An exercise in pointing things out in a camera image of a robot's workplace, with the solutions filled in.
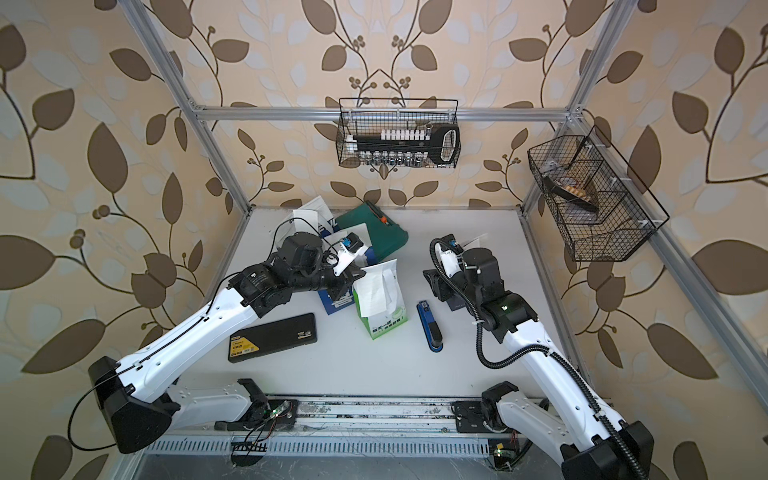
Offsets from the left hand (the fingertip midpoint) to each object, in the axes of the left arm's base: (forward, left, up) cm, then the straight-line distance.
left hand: (358, 266), depth 71 cm
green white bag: (-4, -5, -8) cm, 10 cm away
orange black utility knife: (+37, -4, -22) cm, 44 cm away
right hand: (+3, -19, -5) cm, 20 cm away
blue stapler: (-5, -19, -23) cm, 31 cm away
